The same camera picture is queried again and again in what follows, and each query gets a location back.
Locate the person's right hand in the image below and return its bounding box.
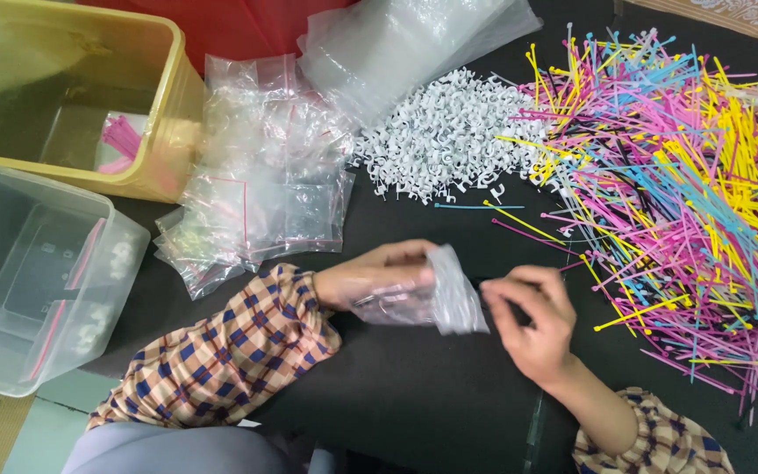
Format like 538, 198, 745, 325
479, 265, 579, 391

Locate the person's left hand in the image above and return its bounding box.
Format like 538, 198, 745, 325
311, 239, 441, 312

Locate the small clear zip bag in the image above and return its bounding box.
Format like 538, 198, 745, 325
346, 245, 490, 336

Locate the pile of empty zip bags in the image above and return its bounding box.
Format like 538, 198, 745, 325
153, 54, 356, 301

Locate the large clear plastic bag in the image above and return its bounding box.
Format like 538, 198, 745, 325
297, 0, 543, 129

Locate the red plastic sheet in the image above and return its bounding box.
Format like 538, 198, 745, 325
76, 0, 360, 75

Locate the bag of white clips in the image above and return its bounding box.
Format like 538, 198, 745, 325
66, 217, 138, 291
27, 299, 117, 383

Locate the person's grey lap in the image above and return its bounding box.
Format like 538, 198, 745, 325
62, 421, 337, 474

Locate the yellow plastic bin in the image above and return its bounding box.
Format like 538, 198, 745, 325
0, 0, 207, 204

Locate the clear plastic container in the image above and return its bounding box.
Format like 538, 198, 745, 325
0, 161, 151, 398

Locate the heap of white cable clips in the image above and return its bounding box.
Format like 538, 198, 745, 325
351, 68, 551, 205

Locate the heap of coloured cable ties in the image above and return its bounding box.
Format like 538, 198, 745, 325
433, 23, 758, 425

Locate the bag of pink cable ties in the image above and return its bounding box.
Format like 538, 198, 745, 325
95, 113, 150, 175

